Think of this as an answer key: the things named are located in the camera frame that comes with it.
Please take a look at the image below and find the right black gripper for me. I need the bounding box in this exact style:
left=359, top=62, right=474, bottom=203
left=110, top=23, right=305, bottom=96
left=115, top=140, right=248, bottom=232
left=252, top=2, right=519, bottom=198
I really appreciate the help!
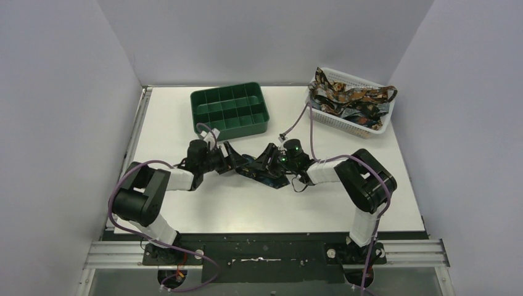
left=249, top=144, right=297, bottom=179

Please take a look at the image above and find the blue patterned tie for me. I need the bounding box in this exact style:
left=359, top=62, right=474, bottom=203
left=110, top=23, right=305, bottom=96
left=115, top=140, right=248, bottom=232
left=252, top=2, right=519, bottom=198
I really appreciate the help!
left=236, top=154, right=290, bottom=189

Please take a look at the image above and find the green compartment tray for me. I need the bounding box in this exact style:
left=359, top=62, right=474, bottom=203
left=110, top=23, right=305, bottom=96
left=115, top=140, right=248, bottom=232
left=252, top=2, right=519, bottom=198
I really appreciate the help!
left=190, top=82, right=270, bottom=141

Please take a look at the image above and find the white plastic basket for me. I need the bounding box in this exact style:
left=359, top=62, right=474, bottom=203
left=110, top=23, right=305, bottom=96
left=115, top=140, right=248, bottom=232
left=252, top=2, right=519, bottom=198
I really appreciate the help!
left=305, top=67, right=398, bottom=139

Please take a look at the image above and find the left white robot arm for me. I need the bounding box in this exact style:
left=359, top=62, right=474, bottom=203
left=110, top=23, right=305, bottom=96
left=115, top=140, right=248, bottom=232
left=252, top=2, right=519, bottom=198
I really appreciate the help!
left=108, top=139, right=248, bottom=265

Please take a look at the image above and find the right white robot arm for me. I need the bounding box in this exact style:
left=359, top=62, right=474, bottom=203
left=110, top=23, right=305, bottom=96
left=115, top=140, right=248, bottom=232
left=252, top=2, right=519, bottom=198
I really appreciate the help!
left=238, top=139, right=397, bottom=247

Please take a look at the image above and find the pile of patterned ties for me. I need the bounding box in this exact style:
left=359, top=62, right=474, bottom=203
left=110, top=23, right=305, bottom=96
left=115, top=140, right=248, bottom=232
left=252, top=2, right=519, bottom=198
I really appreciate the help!
left=308, top=67, right=398, bottom=131

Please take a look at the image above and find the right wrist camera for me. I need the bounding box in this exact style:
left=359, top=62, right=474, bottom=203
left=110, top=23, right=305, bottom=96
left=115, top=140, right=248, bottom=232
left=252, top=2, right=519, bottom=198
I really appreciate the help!
left=278, top=134, right=289, bottom=146

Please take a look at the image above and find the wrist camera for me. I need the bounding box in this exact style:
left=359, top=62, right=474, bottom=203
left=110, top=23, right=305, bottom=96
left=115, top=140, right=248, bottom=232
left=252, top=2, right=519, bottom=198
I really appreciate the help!
left=199, top=128, right=221, bottom=150
left=278, top=134, right=289, bottom=146

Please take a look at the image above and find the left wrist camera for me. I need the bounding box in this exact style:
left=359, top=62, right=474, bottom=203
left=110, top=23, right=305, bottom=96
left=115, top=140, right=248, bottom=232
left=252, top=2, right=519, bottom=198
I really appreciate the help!
left=199, top=128, right=221, bottom=150

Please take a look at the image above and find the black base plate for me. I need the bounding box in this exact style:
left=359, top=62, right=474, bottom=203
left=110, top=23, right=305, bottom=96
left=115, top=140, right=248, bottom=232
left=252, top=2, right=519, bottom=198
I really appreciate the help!
left=101, top=231, right=430, bottom=285

